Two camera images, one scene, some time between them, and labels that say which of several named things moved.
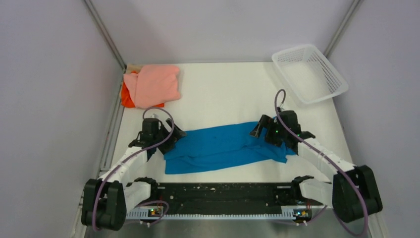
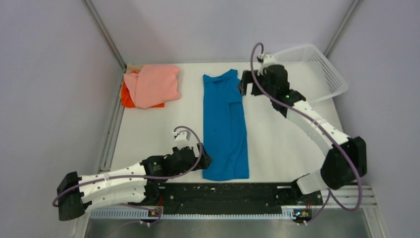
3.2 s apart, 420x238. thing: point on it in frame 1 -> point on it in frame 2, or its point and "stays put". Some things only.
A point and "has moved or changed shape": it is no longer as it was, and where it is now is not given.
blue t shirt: (221, 146) has moved or changed shape
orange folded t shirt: (126, 99) stays put
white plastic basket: (310, 76) stays put
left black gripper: (168, 146) -> (206, 161)
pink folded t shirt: (153, 85) stays put
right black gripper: (267, 122) -> (247, 77)
